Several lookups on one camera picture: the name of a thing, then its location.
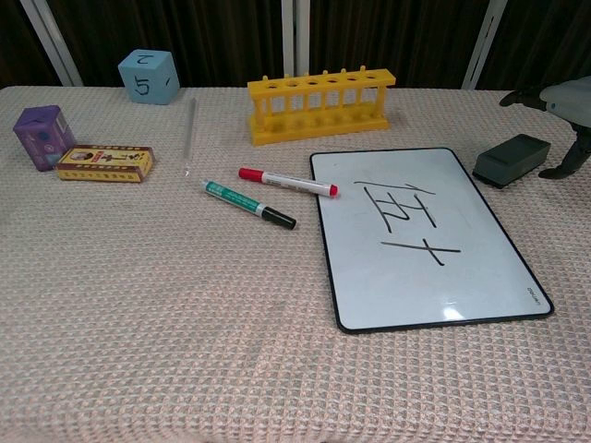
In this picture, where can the blue foam number cube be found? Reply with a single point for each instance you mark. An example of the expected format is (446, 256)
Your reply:
(148, 78)

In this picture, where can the red capped white marker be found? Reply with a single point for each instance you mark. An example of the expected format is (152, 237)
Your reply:
(288, 182)

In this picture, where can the dark pleated curtain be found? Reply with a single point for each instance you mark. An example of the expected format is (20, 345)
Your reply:
(397, 32)
(18, 51)
(208, 32)
(545, 37)

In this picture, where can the dark grey whiteboard eraser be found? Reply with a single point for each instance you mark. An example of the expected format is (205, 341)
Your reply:
(510, 159)

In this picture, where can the black framed whiteboard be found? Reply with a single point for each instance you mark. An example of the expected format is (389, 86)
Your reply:
(429, 277)

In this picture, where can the yellow brown printed box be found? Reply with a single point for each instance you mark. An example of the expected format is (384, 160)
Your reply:
(104, 164)

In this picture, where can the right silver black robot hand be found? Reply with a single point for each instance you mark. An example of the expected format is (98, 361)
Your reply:
(568, 99)

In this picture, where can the green marker with black cap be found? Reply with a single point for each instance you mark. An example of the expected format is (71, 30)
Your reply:
(240, 200)

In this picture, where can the purple carton box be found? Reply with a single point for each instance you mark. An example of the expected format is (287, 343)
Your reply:
(41, 138)

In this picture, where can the white frame pole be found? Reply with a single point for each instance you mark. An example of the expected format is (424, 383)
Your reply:
(53, 44)
(485, 44)
(294, 37)

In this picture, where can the clear glass tube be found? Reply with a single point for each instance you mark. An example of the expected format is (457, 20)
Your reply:
(189, 134)

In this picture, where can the yellow test tube rack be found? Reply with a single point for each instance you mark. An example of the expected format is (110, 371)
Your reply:
(318, 124)

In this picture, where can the beige waffle tablecloth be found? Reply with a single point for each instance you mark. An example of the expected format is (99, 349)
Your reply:
(161, 300)

